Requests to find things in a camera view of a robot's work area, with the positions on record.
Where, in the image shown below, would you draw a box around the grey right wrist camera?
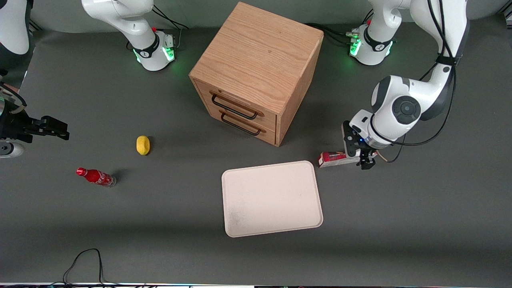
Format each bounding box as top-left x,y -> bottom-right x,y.
0,141 -> 25,159

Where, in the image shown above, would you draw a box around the wooden drawer front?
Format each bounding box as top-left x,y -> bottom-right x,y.
208,105 -> 277,146
195,80 -> 278,129

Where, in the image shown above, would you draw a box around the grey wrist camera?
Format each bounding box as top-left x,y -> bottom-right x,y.
342,120 -> 358,158
0,141 -> 25,159

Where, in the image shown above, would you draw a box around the wooden drawer cabinet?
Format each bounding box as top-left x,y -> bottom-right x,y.
189,2 -> 324,147

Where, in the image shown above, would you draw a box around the black base cable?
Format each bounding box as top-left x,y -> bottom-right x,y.
152,4 -> 189,52
305,23 -> 360,47

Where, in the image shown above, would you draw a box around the black metal drawer handle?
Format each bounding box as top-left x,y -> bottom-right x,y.
220,112 -> 263,136
211,93 -> 260,120

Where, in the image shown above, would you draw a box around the red cookie box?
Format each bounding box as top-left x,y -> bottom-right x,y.
318,151 -> 362,168

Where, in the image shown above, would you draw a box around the beige rectangular plastic tray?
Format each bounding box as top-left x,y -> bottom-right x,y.
221,160 -> 324,238

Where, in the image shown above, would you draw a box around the black left base cable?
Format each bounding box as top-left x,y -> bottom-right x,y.
305,23 -> 360,47

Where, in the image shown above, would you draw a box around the red cola bottle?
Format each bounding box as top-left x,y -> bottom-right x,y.
76,167 -> 117,188

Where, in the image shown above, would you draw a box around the yellow lemon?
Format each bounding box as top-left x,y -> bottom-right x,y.
136,135 -> 151,156

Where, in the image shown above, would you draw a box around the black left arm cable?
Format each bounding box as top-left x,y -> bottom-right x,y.
380,0 -> 457,163

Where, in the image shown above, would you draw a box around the black looped table cable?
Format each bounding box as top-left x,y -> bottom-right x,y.
63,248 -> 120,287

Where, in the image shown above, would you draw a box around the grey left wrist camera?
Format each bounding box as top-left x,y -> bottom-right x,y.
342,120 -> 358,158

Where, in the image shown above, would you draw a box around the black right base cable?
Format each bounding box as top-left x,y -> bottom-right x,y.
152,4 -> 189,52

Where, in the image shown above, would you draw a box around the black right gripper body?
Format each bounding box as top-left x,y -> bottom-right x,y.
0,105 -> 40,144

